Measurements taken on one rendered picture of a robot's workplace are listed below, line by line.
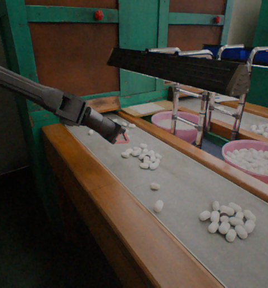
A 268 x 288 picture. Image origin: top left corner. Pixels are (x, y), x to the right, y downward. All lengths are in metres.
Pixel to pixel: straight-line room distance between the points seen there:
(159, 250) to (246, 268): 0.18
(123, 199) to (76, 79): 0.73
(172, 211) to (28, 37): 0.87
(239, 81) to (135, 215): 0.40
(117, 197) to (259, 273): 0.36
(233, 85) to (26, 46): 0.83
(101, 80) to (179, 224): 0.86
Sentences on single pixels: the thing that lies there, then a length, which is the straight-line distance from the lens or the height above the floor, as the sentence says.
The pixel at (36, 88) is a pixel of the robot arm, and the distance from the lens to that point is 0.65.
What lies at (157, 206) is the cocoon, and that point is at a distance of 0.62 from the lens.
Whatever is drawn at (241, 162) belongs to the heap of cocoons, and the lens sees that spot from 0.94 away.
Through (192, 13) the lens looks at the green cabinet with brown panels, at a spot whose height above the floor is 1.27.
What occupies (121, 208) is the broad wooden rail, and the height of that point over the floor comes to 0.76.
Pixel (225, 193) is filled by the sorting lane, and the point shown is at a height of 0.74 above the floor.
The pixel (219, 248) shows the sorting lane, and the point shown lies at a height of 0.74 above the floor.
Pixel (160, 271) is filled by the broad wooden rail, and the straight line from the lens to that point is 0.50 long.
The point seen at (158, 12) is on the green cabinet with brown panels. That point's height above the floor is 1.26.
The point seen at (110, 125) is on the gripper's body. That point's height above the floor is 0.90.
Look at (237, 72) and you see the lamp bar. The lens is 0.58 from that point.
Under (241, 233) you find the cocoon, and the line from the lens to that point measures 0.62.
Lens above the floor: 1.18
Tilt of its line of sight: 27 degrees down
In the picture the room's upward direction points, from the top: straight up
